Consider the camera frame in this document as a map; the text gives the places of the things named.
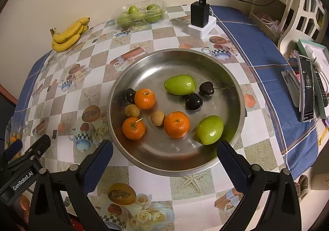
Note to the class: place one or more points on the round green jujube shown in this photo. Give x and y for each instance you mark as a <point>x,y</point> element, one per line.
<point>208,129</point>

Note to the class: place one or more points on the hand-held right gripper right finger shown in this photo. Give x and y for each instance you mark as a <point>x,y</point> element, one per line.
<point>231,166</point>

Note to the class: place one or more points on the orange tangerine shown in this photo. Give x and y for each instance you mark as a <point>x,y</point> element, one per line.
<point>144,98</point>
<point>176,124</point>

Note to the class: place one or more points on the black charger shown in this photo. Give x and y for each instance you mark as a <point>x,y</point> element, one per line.
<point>200,14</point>

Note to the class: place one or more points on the small patterned bottle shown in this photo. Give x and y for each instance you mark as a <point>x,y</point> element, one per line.
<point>293,57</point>

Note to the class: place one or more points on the black smartphone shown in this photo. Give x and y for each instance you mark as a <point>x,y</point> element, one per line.
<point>307,92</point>

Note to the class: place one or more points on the dark cherry with stem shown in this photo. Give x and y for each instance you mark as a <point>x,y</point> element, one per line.
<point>205,88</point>

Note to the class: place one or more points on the brown longan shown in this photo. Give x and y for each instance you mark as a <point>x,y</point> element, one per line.
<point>157,118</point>
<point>132,111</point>

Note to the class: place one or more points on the group of small green jujubes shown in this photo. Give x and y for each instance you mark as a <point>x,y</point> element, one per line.
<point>133,9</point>

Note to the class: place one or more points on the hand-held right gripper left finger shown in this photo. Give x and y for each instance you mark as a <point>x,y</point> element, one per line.
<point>99,164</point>

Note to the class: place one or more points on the elongated green jujube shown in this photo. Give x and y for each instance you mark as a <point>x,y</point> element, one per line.
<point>180,84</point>

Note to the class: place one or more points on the group of small kumquats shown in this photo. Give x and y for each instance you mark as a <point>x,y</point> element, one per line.
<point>12,139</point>

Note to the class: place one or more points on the round metal plate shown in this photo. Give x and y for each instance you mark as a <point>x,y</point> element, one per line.
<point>154,71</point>

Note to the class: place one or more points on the yellow banana bunch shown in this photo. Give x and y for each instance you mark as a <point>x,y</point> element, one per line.
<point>64,42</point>

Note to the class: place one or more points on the crumpled plastic bag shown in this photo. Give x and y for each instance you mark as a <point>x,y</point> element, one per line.
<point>271,24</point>

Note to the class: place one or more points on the grey phone stand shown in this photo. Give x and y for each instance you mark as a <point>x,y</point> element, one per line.
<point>290,84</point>

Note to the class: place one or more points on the dark remote control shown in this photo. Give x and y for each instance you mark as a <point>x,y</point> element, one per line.
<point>321,87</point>

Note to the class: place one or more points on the white box with teal edge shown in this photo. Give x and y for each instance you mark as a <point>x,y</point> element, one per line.
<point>321,52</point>

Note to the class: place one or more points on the clear plastic jujube box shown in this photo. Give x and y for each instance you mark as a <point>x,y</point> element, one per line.
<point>156,2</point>

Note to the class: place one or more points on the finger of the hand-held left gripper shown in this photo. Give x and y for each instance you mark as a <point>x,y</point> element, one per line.
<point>12,150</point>
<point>41,145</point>

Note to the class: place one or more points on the tangerine with stem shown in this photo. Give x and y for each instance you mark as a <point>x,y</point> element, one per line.
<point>133,128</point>

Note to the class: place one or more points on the clear plastic kumquat box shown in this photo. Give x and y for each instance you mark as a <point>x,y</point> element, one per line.
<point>14,128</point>

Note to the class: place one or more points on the brown slippers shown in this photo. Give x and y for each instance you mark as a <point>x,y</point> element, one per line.
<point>303,182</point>

